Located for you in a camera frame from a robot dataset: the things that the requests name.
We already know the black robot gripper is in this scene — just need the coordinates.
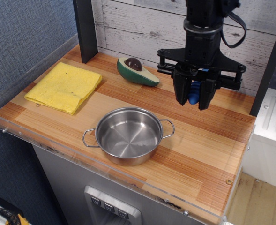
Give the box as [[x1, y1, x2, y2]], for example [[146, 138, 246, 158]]
[[157, 32, 246, 110]]

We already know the blue handled metal fork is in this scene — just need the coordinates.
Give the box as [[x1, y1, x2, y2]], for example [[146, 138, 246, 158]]
[[188, 78, 206, 105]]

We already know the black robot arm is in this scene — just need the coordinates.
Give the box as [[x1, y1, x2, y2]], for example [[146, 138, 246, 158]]
[[157, 0, 247, 110]]

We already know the clear acrylic counter guard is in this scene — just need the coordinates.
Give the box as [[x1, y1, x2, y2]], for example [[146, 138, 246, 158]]
[[0, 35, 254, 225]]

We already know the toy avocado half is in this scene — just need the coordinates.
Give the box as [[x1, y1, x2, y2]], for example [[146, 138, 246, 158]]
[[117, 57, 160, 87]]

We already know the stainless steel pot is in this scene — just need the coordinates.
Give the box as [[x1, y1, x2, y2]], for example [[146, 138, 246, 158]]
[[82, 107, 175, 166]]

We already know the white side cabinet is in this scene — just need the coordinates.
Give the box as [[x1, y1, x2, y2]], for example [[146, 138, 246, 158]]
[[242, 88, 276, 186]]

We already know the yellow folded cloth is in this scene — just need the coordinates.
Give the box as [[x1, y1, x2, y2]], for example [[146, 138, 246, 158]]
[[24, 62, 102, 115]]

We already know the silver dispenser button panel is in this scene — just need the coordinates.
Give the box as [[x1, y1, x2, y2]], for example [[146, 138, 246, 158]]
[[84, 186, 142, 225]]

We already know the grey toy fridge cabinet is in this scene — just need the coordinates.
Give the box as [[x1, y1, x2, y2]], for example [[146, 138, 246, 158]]
[[32, 144, 211, 225]]

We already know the yellow object bottom left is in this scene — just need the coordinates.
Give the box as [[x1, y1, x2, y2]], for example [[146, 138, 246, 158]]
[[19, 216, 30, 225]]

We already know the black right vertical post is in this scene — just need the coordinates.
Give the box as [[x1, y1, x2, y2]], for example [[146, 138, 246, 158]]
[[249, 41, 276, 117]]

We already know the black vertical post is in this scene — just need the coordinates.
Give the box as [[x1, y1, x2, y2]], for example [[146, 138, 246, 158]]
[[249, 41, 276, 117], [73, 0, 98, 63]]

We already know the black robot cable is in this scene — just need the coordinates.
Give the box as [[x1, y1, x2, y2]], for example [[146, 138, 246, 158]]
[[219, 10, 247, 49]]

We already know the black left vertical post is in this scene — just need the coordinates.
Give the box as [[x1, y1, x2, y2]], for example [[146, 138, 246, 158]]
[[73, 0, 98, 63]]

